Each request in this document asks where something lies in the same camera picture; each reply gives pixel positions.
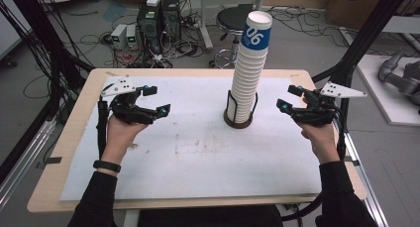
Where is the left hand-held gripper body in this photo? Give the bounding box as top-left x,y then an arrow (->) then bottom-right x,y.
99,75 -> 157,125

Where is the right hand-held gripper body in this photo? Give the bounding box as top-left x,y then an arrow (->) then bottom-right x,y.
295,80 -> 368,128

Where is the dark wire cup holder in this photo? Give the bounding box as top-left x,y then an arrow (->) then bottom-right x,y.
223,89 -> 260,130

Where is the stack of white paper cups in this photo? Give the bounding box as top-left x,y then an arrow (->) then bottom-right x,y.
230,10 -> 273,125

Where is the person's left hand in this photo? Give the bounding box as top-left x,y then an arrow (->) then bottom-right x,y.
99,113 -> 151,166

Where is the person's right hand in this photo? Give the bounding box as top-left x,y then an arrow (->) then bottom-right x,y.
294,116 -> 342,166

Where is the white foam mat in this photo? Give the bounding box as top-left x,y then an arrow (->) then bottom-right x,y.
58,75 -> 323,202

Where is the light wooden table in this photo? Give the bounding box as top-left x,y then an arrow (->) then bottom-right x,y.
27,67 -> 368,214

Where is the white bench power supply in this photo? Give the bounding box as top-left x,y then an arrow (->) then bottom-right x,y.
110,23 -> 129,51
125,24 -> 140,51

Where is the black wristband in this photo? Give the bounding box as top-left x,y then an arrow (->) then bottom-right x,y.
92,159 -> 123,173

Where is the black computer tower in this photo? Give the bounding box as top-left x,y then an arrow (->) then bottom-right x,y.
136,2 -> 165,55
161,0 -> 182,43

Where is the black tape strip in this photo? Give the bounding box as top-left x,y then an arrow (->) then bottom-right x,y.
35,156 -> 63,170
343,156 -> 362,168

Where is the white floor platform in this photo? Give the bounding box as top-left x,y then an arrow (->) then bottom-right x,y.
356,54 -> 420,128

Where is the grey metal table leg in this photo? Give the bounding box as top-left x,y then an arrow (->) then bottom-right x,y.
197,0 -> 215,54

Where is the black round stool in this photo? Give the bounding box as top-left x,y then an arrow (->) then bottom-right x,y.
208,3 -> 256,69

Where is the brown cardboard box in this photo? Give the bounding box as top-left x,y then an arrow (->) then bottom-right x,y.
324,0 -> 420,32

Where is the left hand-held gripper black cable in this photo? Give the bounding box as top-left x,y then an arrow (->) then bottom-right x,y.
96,82 -> 115,161

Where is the hand-held gripper black cable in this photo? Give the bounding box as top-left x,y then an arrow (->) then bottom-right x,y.
96,82 -> 115,161
280,102 -> 349,222

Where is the tangle of floor cables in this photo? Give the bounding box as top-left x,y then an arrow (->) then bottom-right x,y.
23,0 -> 212,101

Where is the right hand-held gripper black cable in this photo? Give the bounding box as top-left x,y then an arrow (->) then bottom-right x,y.
280,102 -> 349,222

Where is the black metal frame post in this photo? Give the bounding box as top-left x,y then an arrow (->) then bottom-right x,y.
311,0 -> 414,133

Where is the aluminium rail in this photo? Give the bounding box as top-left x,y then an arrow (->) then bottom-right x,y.
0,115 -> 57,209
343,131 -> 390,227

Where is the black frame with cable bundle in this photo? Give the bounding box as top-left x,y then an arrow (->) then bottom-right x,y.
0,0 -> 96,185

